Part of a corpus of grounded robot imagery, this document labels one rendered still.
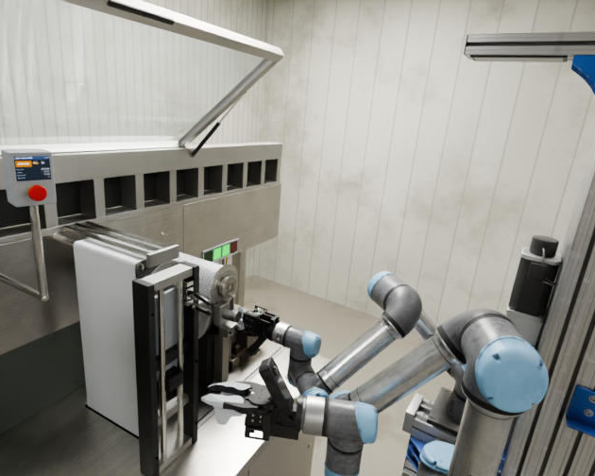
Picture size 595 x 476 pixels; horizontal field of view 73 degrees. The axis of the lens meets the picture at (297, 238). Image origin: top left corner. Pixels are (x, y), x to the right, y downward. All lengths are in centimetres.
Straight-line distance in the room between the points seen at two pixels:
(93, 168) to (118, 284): 39
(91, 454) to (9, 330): 40
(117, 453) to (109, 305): 40
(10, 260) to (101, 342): 32
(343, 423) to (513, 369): 33
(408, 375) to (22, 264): 102
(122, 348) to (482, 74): 303
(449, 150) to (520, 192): 62
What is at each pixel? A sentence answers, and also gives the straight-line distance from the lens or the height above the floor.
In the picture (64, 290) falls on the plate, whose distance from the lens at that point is 138.
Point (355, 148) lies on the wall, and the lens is 374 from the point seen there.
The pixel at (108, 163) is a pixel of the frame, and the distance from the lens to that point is 137.
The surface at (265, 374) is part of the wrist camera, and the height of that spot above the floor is 131.
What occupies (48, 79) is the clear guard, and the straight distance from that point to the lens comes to 105.
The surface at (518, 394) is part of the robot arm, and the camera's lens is 84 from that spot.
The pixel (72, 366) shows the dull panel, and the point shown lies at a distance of 151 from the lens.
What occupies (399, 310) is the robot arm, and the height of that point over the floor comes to 128.
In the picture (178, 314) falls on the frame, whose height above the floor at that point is 133.
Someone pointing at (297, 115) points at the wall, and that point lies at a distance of 404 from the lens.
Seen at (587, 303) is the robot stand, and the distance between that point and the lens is 108.
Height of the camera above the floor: 182
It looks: 17 degrees down
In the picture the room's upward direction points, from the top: 5 degrees clockwise
